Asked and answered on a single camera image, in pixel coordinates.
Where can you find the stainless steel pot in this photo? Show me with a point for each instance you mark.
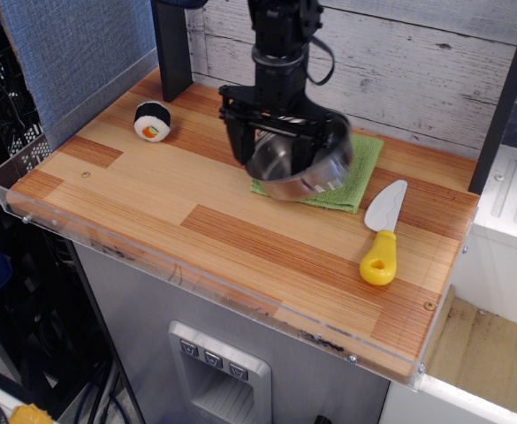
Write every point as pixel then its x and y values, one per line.
pixel 289 169

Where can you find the green cloth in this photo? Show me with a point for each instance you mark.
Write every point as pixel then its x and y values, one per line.
pixel 348 197

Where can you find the dark right post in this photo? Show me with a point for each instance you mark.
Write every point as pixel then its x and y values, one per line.
pixel 496 130

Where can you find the yellow handled toy knife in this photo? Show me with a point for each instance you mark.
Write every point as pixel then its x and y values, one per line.
pixel 379 265

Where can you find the blue fabric panel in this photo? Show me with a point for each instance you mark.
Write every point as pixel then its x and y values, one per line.
pixel 78 57

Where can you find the black plastic crate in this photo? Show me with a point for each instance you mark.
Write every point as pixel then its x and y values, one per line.
pixel 19 120

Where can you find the silver toy fridge cabinet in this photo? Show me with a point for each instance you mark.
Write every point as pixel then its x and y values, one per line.
pixel 138 310

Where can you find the grey ice dispenser panel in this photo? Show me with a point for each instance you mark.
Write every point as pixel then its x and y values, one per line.
pixel 221 383

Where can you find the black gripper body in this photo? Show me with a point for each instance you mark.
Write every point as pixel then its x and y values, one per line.
pixel 277 92

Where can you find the clear acrylic edge guard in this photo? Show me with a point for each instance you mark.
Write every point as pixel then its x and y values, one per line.
pixel 182 211

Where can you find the yellow object at corner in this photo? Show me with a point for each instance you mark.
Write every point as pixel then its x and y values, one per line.
pixel 29 414

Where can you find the dark post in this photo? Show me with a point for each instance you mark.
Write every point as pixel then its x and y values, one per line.
pixel 172 49
pixel 496 130

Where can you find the plush sushi roll toy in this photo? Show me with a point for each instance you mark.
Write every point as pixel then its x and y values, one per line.
pixel 152 121

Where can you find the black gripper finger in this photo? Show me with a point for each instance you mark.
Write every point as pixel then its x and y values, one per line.
pixel 241 134
pixel 301 154

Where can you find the dark left post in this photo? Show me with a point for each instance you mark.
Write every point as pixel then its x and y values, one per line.
pixel 172 49

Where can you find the white toy sink unit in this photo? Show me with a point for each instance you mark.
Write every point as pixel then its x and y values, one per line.
pixel 485 273

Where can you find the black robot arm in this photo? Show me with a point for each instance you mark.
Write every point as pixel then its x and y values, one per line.
pixel 283 32

